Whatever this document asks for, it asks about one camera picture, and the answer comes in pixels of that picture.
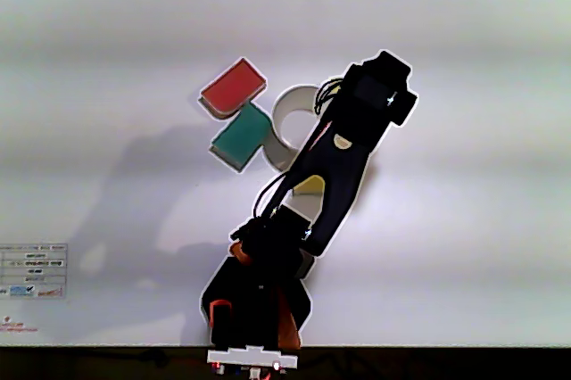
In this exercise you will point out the printed label sticker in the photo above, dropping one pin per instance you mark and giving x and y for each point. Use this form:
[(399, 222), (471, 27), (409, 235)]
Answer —
[(33, 270)]

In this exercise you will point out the yellow rectangular sponge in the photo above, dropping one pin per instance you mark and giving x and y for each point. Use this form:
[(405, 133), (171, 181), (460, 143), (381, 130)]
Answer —
[(310, 186)]

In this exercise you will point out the green sponge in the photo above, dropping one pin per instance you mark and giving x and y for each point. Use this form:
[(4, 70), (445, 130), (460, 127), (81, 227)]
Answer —
[(243, 137)]

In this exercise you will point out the red sponge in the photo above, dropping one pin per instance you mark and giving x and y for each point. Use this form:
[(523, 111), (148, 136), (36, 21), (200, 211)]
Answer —
[(233, 88)]

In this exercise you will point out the white paper cup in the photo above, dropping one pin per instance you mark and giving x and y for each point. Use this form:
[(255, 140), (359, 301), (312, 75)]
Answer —
[(285, 99)]

